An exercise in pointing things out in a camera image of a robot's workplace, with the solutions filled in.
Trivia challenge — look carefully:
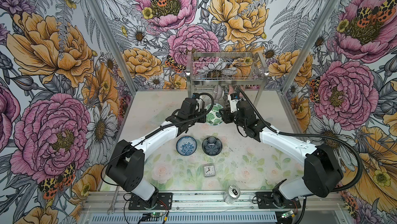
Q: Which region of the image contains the dark navy wave bowl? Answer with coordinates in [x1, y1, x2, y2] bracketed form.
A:
[202, 137, 223, 156]

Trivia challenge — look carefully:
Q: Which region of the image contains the small square alarm clock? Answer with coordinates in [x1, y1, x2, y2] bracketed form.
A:
[203, 164, 216, 177]

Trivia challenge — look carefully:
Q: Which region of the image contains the white vented cable duct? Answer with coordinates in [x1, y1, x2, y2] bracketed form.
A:
[86, 212, 278, 224]

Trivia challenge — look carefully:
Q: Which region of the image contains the stainless steel dish rack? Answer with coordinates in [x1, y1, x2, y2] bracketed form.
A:
[186, 52, 269, 106]

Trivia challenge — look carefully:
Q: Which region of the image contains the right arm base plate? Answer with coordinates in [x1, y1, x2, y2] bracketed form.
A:
[254, 191, 301, 209]

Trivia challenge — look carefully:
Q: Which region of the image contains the silver drink can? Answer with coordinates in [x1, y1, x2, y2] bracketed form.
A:
[223, 185, 241, 204]

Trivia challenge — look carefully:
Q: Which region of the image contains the purple striped bowl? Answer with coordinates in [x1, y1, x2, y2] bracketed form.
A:
[212, 85, 224, 100]

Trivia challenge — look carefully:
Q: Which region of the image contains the blue floral bowl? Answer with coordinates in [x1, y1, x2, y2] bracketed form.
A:
[176, 136, 197, 156]

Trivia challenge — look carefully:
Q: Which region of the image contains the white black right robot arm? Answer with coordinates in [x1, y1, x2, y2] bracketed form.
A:
[220, 93, 343, 207]

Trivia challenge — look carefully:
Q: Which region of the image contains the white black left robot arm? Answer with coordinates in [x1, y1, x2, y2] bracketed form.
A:
[103, 93, 215, 205]

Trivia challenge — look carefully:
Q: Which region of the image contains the green leaf print bowl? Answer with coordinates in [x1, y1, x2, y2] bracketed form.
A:
[206, 103, 223, 126]

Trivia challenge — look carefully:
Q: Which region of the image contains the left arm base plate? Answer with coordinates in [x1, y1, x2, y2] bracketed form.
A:
[128, 193, 173, 211]

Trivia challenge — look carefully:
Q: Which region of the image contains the black corrugated right cable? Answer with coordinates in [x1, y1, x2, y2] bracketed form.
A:
[235, 85, 364, 224]

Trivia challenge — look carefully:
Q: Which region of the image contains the aluminium front rail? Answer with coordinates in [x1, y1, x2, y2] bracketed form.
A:
[81, 190, 346, 214]

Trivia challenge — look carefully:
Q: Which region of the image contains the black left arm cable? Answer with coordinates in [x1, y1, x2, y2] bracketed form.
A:
[100, 92, 215, 187]

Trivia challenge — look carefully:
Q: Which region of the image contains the silver wrench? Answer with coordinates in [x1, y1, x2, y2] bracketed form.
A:
[107, 186, 120, 215]

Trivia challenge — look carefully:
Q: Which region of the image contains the green circuit board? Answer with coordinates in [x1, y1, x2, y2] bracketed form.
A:
[139, 212, 168, 222]

